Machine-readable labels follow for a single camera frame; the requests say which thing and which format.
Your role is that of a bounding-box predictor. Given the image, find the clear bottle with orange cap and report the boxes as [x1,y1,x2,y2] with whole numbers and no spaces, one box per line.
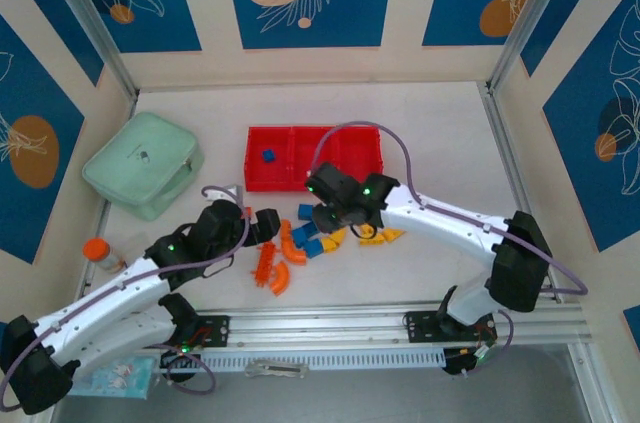
[82,237,126,274]

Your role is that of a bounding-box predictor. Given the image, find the aluminium frame post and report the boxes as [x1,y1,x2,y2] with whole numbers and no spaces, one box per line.
[37,0,139,99]
[485,0,584,94]

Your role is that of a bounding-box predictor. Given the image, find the white slotted cable duct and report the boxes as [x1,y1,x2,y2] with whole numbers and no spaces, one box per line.
[139,348,447,373]

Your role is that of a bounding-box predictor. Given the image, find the orange spiky lego piece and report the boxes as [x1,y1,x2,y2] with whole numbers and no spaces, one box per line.
[248,241,279,289]

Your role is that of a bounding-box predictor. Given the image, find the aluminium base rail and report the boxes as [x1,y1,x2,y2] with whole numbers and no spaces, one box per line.
[49,298,586,350]

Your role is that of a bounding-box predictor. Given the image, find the clear plastic tool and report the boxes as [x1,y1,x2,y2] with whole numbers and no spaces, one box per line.
[243,359,310,380]

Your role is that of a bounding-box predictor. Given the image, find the orange curved lego piece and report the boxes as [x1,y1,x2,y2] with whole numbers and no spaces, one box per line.
[269,262,292,298]
[279,238,307,267]

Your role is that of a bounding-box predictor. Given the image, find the mint green zip pouch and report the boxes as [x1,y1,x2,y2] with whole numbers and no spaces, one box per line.
[81,111,206,223]

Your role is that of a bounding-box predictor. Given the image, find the aluminium side rail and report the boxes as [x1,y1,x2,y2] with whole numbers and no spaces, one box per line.
[477,81,564,305]
[72,90,141,307]

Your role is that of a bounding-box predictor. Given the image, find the blue tissue pack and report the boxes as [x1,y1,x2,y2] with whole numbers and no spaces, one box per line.
[67,355,162,400]

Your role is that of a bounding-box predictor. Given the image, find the red three-compartment tray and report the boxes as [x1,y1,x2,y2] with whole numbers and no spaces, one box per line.
[244,125,385,194]

